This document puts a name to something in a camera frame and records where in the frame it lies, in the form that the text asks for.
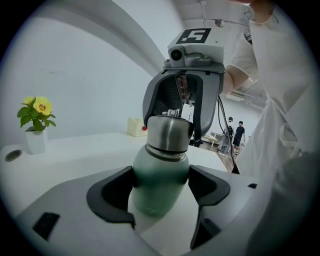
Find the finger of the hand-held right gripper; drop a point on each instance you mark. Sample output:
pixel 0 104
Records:
pixel 208 100
pixel 151 97

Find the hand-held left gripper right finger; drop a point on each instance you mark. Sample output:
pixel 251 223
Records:
pixel 220 205

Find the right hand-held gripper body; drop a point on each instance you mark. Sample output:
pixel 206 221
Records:
pixel 200 53

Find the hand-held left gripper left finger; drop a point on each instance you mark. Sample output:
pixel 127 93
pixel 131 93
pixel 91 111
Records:
pixel 75 200

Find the green metal cup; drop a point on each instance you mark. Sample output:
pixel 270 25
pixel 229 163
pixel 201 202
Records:
pixel 160 182
pixel 170 135

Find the person's right forearm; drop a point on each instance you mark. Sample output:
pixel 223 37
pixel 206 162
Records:
pixel 233 77

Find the cream box with red knob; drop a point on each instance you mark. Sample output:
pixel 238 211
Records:
pixel 135 127

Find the white table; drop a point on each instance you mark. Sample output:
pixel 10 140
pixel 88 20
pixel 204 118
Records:
pixel 75 160

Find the yellow flower in white pot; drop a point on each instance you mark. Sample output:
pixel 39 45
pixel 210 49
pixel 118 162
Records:
pixel 36 140

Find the person in white shirt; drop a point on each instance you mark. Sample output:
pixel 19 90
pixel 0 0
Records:
pixel 280 87

